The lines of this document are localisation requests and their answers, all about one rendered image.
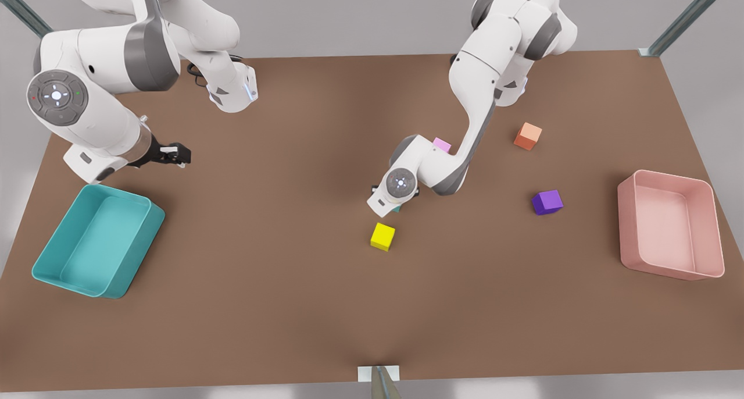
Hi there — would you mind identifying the yellow cube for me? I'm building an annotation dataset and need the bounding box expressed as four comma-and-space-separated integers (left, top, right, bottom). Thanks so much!
370, 223, 396, 252

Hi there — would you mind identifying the teal plastic tray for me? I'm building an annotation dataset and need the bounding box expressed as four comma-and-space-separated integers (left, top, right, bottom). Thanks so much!
31, 183, 166, 300

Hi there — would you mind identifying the orange cube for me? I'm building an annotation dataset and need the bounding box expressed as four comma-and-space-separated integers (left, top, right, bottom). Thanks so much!
514, 122, 543, 151

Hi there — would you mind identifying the purple cube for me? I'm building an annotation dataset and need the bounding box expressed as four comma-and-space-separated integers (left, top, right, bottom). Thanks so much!
532, 190, 564, 216

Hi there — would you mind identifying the pink plastic tray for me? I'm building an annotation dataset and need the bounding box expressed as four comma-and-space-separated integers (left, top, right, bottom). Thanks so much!
617, 169, 726, 282

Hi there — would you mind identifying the black cable loop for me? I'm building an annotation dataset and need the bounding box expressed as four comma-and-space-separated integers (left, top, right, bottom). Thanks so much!
186, 61, 214, 90

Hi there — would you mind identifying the silver frame post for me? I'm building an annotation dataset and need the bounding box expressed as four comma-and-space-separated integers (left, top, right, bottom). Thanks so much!
638, 0, 736, 58
357, 365, 402, 399
0, 0, 54, 39

